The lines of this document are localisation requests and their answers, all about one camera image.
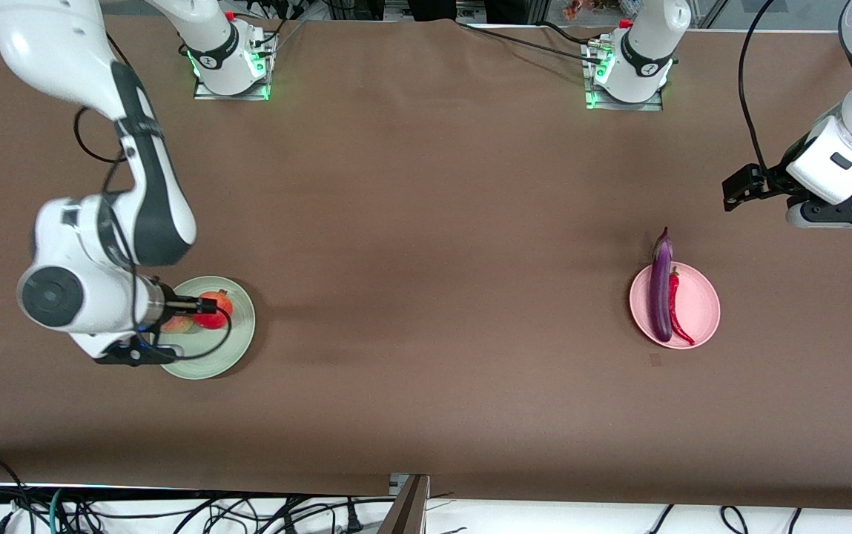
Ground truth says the red pomegranate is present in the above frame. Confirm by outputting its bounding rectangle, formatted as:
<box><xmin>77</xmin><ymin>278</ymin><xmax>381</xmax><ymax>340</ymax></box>
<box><xmin>194</xmin><ymin>289</ymin><xmax>234</xmax><ymax>330</ymax></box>

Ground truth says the pink round plate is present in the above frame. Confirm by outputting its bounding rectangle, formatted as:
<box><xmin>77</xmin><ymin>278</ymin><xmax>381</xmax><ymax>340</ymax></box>
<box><xmin>629</xmin><ymin>261</ymin><xmax>721</xmax><ymax>350</ymax></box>

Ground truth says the pale green round plate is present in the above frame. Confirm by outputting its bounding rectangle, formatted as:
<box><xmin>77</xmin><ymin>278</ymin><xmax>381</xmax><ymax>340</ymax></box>
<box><xmin>159</xmin><ymin>276</ymin><xmax>257</xmax><ymax>380</ymax></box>

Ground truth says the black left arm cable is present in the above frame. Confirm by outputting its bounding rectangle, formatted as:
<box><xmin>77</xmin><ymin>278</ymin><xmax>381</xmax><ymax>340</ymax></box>
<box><xmin>737</xmin><ymin>0</ymin><xmax>793</xmax><ymax>194</ymax></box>

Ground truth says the brown slanted beam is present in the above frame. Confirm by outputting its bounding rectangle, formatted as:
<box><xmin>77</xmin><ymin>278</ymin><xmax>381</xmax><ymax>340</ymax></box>
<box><xmin>377</xmin><ymin>475</ymin><xmax>431</xmax><ymax>534</ymax></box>

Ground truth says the purple eggplant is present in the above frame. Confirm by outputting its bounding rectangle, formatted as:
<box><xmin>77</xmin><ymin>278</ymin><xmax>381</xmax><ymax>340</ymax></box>
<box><xmin>649</xmin><ymin>226</ymin><xmax>675</xmax><ymax>343</ymax></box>

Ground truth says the red chili pepper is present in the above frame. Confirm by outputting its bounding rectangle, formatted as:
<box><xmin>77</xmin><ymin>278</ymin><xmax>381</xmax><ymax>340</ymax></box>
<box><xmin>667</xmin><ymin>266</ymin><xmax>696</xmax><ymax>346</ymax></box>

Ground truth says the brown table cover sheet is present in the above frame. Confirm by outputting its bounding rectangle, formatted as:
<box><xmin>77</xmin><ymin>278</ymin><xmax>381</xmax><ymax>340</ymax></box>
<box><xmin>0</xmin><ymin>11</ymin><xmax>852</xmax><ymax>512</ymax></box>

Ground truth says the black cable on sheet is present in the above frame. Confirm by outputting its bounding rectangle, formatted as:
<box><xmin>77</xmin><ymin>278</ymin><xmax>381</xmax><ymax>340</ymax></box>
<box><xmin>458</xmin><ymin>21</ymin><xmax>608</xmax><ymax>66</ymax></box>

